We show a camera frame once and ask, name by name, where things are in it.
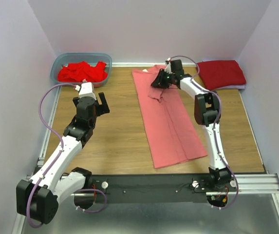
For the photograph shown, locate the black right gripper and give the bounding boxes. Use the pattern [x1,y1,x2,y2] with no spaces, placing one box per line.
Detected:
[149,69,174,90]

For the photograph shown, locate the pink t-shirt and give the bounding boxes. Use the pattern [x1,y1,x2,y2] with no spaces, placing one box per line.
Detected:
[132,65,207,169]

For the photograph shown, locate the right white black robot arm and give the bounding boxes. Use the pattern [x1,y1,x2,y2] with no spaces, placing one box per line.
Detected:
[151,56,232,191]

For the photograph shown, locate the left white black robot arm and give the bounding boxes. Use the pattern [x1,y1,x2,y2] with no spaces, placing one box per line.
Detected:
[16,93,110,228]

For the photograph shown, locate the bright red crumpled t-shirts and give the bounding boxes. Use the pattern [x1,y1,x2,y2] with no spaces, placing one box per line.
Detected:
[57,61,108,83]

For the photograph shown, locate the dark red folded t-shirt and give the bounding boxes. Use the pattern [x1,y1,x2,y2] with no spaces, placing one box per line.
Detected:
[196,59,247,92]

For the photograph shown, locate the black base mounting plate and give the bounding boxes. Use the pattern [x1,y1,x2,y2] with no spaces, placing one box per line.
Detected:
[63,172,237,205]

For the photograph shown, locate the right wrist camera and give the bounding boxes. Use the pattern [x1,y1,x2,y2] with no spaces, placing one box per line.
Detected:
[164,58,172,74]

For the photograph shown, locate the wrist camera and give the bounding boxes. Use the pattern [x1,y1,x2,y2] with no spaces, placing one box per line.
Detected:
[74,82,96,100]
[164,58,172,74]

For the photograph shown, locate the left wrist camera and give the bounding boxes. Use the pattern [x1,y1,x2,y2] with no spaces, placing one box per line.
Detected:
[74,82,96,100]

